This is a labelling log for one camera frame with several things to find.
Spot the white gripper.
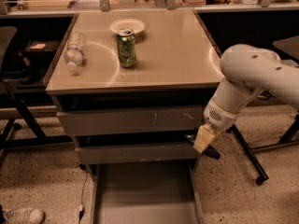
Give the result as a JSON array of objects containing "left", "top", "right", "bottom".
[{"left": 193, "top": 99, "right": 238, "bottom": 153}]

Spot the dark blue rxbar wrapper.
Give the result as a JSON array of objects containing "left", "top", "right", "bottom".
[{"left": 184, "top": 134, "right": 221, "bottom": 160}]

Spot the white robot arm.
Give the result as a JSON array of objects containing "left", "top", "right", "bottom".
[{"left": 193, "top": 44, "right": 299, "bottom": 153}]

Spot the grey top drawer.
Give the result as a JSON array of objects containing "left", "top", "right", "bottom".
[{"left": 57, "top": 105, "right": 203, "bottom": 136}]

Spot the grey middle drawer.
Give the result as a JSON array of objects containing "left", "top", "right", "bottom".
[{"left": 76, "top": 142, "right": 200, "bottom": 164}]

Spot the grey open bottom drawer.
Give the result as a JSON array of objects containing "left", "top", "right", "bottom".
[{"left": 90, "top": 160, "right": 204, "bottom": 224}]

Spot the grey drawer cabinet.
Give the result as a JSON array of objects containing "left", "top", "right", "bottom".
[{"left": 42, "top": 8, "right": 235, "bottom": 182}]

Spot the black wheeled stand leg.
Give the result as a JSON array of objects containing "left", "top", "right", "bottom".
[{"left": 227, "top": 115, "right": 299, "bottom": 185}]

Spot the green soda can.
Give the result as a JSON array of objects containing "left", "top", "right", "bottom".
[{"left": 117, "top": 28, "right": 137, "bottom": 68}]

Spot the white paper plate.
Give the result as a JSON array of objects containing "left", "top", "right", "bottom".
[{"left": 109, "top": 19, "right": 145, "bottom": 35}]

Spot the clear plastic water bottle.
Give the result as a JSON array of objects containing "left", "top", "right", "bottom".
[{"left": 64, "top": 32, "right": 86, "bottom": 74}]

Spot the black box with note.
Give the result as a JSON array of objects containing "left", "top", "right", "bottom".
[{"left": 25, "top": 40, "right": 60, "bottom": 52}]

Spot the white sneaker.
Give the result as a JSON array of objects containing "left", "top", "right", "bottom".
[{"left": 2, "top": 208, "right": 45, "bottom": 224}]

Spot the black floor cable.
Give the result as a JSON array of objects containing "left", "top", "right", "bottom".
[{"left": 78, "top": 171, "right": 90, "bottom": 224}]

